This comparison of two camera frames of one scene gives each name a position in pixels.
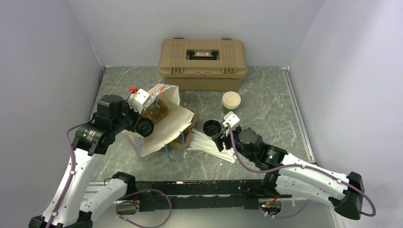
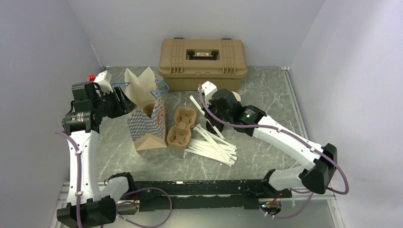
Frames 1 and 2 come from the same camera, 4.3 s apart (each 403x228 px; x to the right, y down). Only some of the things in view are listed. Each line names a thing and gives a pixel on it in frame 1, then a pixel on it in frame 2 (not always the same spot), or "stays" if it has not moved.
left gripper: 137,117 -> 126,106
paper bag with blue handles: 167,127 -> 147,123
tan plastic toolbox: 199,64 stays
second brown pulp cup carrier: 176,141 stays
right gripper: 218,140 -> 211,104
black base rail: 201,195 stays
